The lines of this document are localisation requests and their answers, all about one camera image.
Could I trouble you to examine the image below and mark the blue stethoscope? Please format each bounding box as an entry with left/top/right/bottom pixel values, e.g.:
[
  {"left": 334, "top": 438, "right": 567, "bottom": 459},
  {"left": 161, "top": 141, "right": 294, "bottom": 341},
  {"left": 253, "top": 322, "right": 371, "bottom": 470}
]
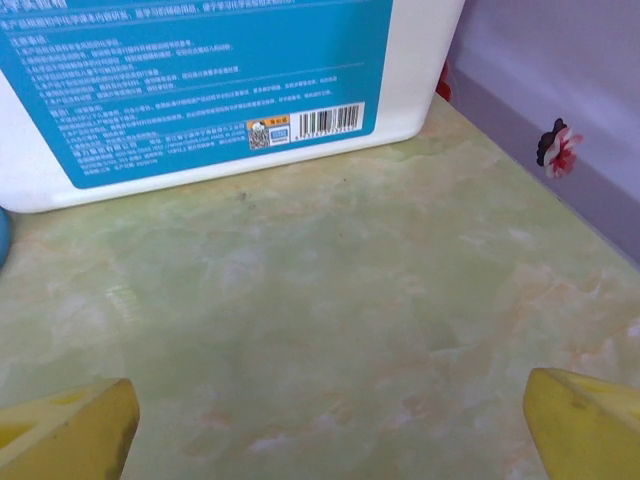
[{"left": 0, "top": 207, "right": 14, "bottom": 274}]

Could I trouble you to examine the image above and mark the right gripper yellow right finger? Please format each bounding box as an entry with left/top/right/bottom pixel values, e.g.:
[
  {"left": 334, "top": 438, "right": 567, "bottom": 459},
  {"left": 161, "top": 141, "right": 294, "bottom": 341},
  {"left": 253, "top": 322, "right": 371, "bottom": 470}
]
[{"left": 523, "top": 368, "right": 640, "bottom": 480}]

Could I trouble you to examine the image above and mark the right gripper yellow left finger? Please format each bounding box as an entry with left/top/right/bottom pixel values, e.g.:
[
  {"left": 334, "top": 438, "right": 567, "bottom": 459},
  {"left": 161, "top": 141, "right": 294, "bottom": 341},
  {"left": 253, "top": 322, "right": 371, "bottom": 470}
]
[{"left": 0, "top": 378, "right": 140, "bottom": 480}]

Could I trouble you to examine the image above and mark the white storage box blue lid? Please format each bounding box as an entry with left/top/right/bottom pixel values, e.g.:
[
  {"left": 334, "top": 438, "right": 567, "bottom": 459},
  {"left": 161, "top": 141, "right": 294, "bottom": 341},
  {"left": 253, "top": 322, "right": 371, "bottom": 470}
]
[{"left": 0, "top": 0, "right": 467, "bottom": 215}]

